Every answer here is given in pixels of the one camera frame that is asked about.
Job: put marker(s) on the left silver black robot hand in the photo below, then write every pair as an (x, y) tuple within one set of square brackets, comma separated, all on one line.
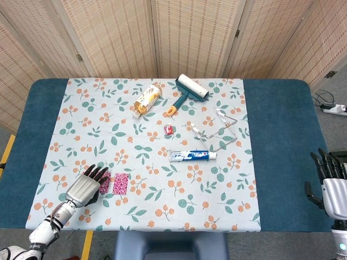
[(81, 189)]

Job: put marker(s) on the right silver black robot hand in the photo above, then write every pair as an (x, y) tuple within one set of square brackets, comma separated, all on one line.
[(334, 195)]

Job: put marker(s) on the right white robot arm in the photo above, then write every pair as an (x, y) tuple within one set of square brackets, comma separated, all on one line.
[(340, 241)]

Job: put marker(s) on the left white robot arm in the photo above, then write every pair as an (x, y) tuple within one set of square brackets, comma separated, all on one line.
[(43, 233)]

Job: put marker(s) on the yellow floor tape strip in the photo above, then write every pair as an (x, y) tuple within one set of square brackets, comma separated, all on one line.
[(7, 151), (87, 245)]

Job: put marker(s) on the teal table cover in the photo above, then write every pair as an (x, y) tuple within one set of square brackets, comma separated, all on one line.
[(282, 135)]

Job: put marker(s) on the floral printed tablecloth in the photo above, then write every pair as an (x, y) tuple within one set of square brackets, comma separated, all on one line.
[(162, 195)]

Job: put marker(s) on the white power strip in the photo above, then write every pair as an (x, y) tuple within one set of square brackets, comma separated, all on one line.
[(336, 109)]

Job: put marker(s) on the blue-grey chair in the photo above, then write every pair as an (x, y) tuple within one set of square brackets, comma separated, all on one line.
[(170, 243)]

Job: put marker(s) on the small red candy packet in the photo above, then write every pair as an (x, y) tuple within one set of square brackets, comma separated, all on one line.
[(168, 129)]

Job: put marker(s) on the plastic tea bottle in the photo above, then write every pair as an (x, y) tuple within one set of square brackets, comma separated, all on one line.
[(146, 100)]

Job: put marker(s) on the blue white toothpaste tube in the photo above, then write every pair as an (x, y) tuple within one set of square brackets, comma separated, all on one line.
[(192, 155)]

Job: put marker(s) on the teal lint roller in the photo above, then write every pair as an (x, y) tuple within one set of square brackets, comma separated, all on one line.
[(193, 88)]

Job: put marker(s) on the woven folding screen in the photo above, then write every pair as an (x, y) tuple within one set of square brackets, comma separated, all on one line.
[(116, 40)]

